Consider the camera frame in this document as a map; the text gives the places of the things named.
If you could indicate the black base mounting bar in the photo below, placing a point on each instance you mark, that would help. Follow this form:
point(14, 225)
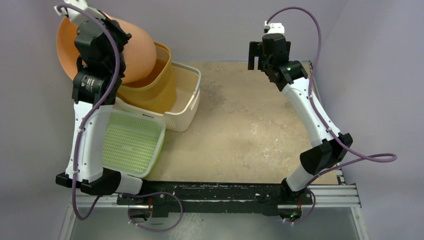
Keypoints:
point(267, 199)

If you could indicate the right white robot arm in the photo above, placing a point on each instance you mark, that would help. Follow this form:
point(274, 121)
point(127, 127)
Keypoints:
point(326, 139)

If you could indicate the peach plastic bucket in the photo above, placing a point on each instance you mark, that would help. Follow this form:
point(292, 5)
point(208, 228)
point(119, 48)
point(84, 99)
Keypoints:
point(139, 53)

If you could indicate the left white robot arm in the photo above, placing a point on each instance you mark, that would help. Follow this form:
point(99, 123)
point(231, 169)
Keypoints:
point(94, 96)

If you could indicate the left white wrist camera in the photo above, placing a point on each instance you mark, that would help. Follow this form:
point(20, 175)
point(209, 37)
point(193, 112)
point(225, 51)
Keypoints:
point(77, 11)

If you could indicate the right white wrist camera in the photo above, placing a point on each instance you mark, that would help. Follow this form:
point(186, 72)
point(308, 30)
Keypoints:
point(273, 28)

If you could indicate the aluminium frame rail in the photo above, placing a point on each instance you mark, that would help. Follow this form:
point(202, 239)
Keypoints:
point(335, 216)

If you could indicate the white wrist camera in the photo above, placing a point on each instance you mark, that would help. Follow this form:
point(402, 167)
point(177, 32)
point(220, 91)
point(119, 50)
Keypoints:
point(77, 11)
point(273, 28)

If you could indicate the white perforated strainer basket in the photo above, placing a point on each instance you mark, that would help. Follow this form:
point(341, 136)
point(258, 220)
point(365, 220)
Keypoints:
point(133, 143)

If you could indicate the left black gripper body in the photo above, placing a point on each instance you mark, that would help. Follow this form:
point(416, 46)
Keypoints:
point(123, 38)

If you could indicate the cream plastic storage basket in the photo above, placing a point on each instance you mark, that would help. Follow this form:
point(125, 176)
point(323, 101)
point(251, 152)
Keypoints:
point(182, 113)

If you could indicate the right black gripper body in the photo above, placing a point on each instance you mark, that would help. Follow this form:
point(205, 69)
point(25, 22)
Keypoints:
point(257, 55)

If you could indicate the yellow mesh waste basket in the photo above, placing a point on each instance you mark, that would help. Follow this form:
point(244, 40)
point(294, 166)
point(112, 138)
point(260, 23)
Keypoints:
point(157, 91)

